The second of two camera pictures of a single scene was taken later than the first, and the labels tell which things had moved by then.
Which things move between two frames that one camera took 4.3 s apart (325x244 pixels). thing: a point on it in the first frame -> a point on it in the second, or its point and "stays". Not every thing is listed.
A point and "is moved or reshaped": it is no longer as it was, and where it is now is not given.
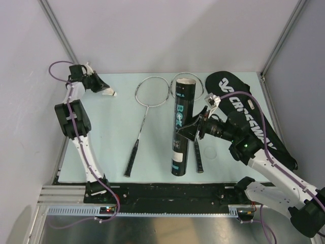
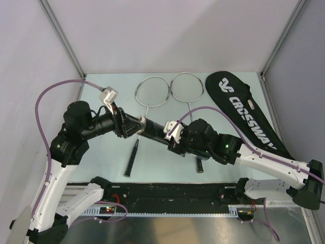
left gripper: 100,85 -> 123,123
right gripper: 190,132 -> 178,148
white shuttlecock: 109,91 is moved or reshaped
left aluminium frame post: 46,5 stays
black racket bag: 235,95 stays
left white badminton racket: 150,91 stays
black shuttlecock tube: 184,110 -> 155,131
